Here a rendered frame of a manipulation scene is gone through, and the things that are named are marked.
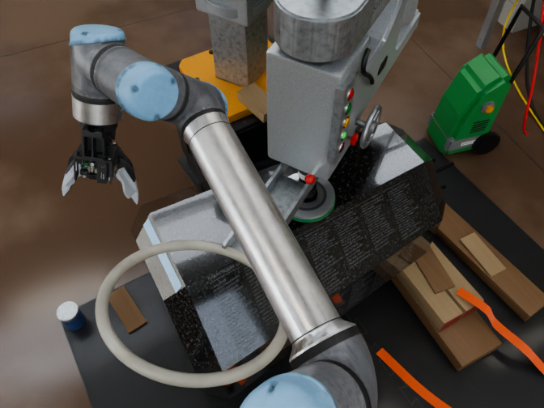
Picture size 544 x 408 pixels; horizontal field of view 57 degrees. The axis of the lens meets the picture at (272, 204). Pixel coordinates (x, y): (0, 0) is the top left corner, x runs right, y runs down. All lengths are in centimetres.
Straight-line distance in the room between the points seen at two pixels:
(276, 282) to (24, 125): 314
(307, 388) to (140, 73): 52
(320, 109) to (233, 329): 86
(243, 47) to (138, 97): 152
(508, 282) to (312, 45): 193
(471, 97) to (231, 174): 239
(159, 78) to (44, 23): 383
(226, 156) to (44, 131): 288
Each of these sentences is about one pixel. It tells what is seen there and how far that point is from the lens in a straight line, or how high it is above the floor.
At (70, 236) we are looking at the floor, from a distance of 305.
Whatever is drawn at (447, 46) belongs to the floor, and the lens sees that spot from 422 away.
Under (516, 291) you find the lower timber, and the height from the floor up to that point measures 8.
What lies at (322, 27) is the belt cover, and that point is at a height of 170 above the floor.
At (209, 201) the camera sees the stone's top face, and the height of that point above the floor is 85.
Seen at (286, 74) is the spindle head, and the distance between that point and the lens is 137.
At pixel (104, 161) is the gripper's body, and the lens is 100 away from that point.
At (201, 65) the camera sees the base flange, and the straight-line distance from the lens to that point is 261.
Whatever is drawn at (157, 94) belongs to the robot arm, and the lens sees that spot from 84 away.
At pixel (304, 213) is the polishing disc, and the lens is 181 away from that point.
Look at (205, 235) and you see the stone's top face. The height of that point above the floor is 85.
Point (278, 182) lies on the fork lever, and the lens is 165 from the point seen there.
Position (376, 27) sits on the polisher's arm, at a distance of 170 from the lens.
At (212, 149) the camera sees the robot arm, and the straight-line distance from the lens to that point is 86.
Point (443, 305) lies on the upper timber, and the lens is 254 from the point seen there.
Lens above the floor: 239
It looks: 54 degrees down
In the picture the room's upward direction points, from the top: straight up
